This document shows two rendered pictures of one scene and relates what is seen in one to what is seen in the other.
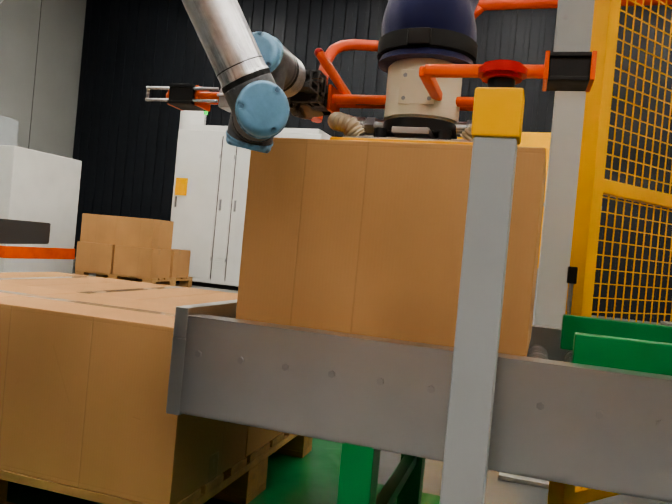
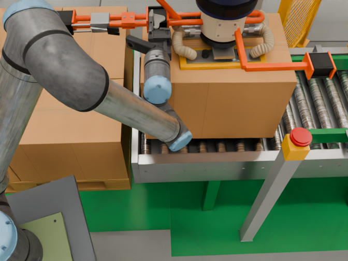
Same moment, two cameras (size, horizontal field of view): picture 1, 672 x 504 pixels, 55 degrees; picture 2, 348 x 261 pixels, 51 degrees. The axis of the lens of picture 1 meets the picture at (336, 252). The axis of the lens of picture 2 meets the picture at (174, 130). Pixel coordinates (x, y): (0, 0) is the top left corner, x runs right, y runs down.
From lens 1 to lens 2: 1.42 m
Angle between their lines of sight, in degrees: 58
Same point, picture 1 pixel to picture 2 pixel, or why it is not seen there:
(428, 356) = (243, 162)
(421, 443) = (238, 177)
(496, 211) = (289, 173)
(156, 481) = (120, 174)
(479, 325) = (275, 191)
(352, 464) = (212, 183)
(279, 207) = not seen: hidden behind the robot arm
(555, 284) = not seen: outside the picture
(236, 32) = (167, 130)
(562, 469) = not seen: hidden behind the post
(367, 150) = (208, 86)
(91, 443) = (86, 171)
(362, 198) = (205, 101)
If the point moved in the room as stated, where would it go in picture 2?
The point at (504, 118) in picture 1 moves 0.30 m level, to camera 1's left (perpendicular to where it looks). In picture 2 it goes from (299, 157) to (217, 183)
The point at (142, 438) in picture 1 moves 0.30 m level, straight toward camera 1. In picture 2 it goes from (110, 167) to (139, 212)
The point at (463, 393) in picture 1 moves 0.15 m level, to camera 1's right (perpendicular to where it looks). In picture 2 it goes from (267, 201) to (298, 191)
